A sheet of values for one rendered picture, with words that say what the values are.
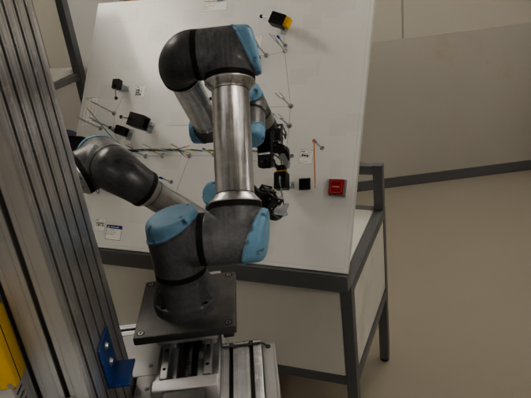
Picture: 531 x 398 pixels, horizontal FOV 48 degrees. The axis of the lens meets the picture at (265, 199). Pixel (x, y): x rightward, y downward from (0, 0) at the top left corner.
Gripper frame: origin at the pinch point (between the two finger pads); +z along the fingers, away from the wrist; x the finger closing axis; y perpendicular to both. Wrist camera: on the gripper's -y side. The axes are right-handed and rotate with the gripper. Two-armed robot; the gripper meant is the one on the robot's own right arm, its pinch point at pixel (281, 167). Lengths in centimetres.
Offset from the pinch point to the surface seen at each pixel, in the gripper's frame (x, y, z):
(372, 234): -22, 1, 46
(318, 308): -7, -34, 38
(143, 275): 63, -24, 30
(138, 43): 64, 55, -18
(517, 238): -80, 86, 191
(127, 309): 76, -32, 45
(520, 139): -89, 188, 220
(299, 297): -1.0, -31.4, 34.0
